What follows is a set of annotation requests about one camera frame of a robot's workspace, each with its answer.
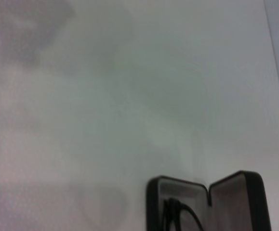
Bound black glasses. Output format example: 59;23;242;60
162;197;206;231

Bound black glasses case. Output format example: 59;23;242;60
146;169;273;231

